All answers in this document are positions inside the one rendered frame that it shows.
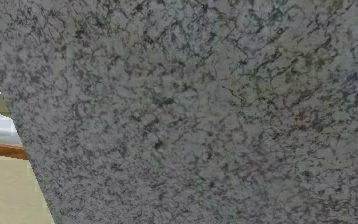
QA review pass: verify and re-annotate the grey speckled granite counter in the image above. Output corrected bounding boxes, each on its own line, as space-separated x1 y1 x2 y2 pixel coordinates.
0 0 358 224

